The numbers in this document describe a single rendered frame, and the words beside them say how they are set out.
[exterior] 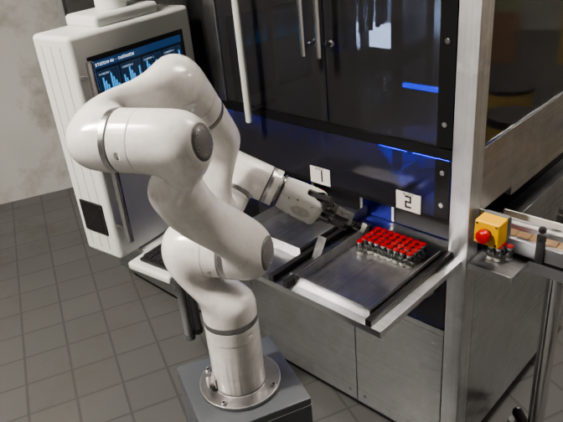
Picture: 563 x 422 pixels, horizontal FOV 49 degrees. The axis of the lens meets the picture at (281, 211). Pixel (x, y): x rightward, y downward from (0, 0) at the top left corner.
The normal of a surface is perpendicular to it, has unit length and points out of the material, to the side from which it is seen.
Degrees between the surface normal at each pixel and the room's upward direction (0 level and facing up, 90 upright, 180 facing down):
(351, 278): 0
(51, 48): 90
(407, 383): 90
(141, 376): 0
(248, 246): 70
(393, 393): 90
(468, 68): 90
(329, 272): 0
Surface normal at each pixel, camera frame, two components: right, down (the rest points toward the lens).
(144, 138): -0.26, 0.03
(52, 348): -0.09, -0.88
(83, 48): 0.80, 0.22
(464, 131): -0.69, 0.39
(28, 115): 0.40, 0.40
